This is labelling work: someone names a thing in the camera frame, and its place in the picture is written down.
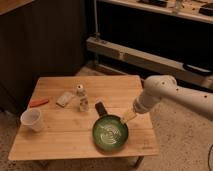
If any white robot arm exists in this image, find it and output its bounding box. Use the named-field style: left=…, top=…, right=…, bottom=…
left=121, top=75, right=213, bottom=123

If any clear plastic cup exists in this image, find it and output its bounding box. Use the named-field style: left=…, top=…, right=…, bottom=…
left=20, top=108, right=44, bottom=132

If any wooden low table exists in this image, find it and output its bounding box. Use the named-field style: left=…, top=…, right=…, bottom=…
left=7, top=74, right=160, bottom=169

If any green ceramic bowl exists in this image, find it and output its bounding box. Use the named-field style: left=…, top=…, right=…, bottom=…
left=91, top=114, right=130, bottom=152

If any orange carrot toy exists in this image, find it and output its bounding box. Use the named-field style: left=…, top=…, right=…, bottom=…
left=29, top=99, right=49, bottom=107

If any metal shelf rack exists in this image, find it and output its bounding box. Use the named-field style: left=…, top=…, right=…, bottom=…
left=86, top=0, right=213, bottom=90

